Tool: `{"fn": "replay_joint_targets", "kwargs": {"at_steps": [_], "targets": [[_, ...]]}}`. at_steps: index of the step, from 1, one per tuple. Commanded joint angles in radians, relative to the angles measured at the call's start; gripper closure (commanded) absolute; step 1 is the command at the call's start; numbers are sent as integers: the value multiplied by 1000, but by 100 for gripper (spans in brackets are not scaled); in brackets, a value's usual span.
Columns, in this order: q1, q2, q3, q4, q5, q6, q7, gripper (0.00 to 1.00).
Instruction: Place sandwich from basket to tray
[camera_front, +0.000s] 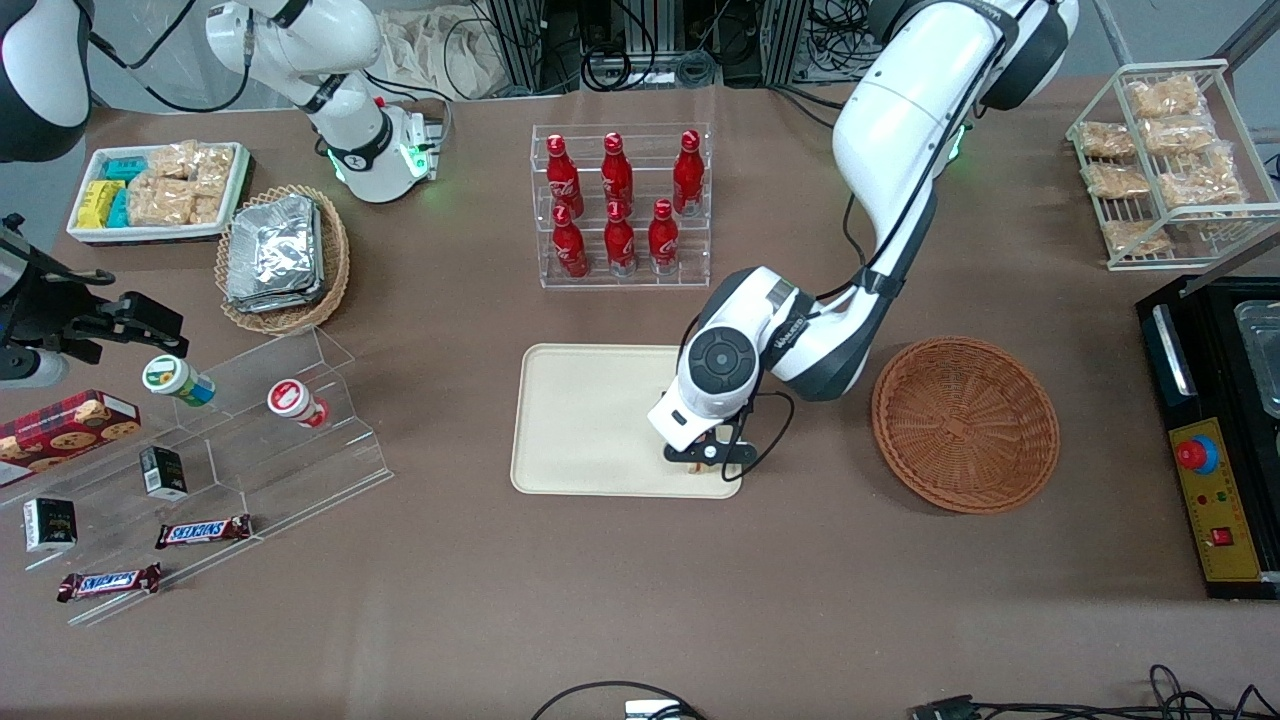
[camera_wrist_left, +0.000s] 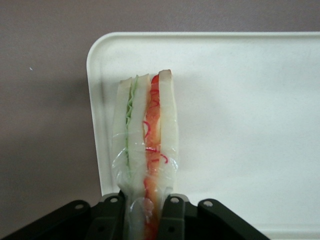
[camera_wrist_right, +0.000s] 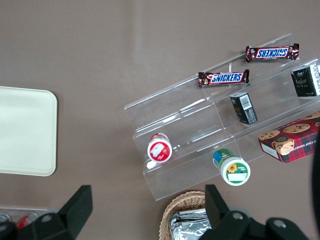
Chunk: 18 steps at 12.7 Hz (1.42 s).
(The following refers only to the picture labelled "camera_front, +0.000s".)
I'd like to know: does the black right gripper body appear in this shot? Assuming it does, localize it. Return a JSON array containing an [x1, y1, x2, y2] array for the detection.
[[0, 215, 117, 351]]

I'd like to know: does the white rectangular snack tray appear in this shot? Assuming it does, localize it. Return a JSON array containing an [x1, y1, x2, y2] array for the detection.
[[67, 142, 253, 246]]

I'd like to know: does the beige plastic tray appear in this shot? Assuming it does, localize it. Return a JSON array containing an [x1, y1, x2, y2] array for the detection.
[[510, 343, 743, 499]]

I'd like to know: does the tan wicker basket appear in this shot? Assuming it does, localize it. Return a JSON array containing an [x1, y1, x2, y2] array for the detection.
[[215, 184, 351, 336]]

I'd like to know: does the brown wicker basket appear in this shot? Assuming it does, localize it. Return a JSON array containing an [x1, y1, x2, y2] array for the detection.
[[871, 336, 1061, 515]]

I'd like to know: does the green lid yogurt cup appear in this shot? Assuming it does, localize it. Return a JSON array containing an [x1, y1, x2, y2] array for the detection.
[[141, 354, 216, 407]]

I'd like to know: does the red cookie box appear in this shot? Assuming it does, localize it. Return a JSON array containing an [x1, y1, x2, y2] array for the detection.
[[0, 389, 142, 488]]

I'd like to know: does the yellow snack pack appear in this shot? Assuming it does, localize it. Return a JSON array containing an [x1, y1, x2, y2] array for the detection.
[[77, 180, 126, 229]]

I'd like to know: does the rice crisp snack pack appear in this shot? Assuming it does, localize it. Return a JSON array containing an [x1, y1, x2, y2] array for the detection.
[[195, 145, 237, 196], [128, 178, 198, 227], [148, 143, 201, 181]]

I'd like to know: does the silver foil pouch stack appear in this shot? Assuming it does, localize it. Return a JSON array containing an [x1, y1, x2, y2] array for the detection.
[[226, 195, 326, 314]]

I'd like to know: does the small black box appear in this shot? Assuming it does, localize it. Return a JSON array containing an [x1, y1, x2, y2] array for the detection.
[[139, 446, 189, 501], [23, 497, 78, 553]]

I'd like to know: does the red lid yogurt cup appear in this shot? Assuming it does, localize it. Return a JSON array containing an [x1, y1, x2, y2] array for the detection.
[[267, 378, 329, 429]]

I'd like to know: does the clear acrylic bottle rack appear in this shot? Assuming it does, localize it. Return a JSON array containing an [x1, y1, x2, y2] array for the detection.
[[531, 123, 713, 291]]

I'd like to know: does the red cola bottle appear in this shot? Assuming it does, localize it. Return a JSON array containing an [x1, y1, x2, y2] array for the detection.
[[648, 199, 680, 275], [552, 205, 589, 279], [604, 200, 638, 276], [601, 132, 634, 211], [545, 134, 584, 216], [672, 130, 706, 216]]

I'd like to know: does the clear acrylic stepped display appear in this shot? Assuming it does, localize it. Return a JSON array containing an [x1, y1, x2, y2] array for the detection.
[[0, 325, 394, 628]]

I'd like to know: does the snickers bar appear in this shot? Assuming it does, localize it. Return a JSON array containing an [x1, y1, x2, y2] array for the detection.
[[57, 563, 163, 603], [155, 514, 253, 550]]

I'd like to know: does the beige cloth bag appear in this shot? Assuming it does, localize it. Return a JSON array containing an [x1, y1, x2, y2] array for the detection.
[[378, 8, 501, 101]]

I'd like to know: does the bagged pastry snack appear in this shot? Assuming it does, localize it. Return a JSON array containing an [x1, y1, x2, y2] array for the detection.
[[1103, 220, 1172, 257], [1085, 163, 1152, 200], [1078, 122, 1137, 159], [1160, 150, 1247, 210], [1125, 75, 1206, 120], [1140, 118, 1217, 157]]

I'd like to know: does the black control box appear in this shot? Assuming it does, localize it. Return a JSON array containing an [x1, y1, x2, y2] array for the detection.
[[1135, 275, 1280, 601]]

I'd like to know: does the clear plastic container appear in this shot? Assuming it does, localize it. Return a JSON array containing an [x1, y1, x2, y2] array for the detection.
[[1233, 300, 1280, 419]]

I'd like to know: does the black looped cable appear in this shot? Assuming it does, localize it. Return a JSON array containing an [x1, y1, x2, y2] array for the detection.
[[530, 680, 707, 720]]

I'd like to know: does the black cable with connector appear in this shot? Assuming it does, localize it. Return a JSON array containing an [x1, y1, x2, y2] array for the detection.
[[910, 664, 1280, 720]]

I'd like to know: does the black cable bundle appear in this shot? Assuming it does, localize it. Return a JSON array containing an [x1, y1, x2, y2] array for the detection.
[[583, 0, 723, 91]]

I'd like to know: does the aluminium frame post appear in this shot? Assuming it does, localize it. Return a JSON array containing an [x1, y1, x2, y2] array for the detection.
[[763, 0, 811, 86], [487, 0, 547, 96]]

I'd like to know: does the white wire rack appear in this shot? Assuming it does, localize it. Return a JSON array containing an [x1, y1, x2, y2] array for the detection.
[[1065, 60, 1280, 272]]

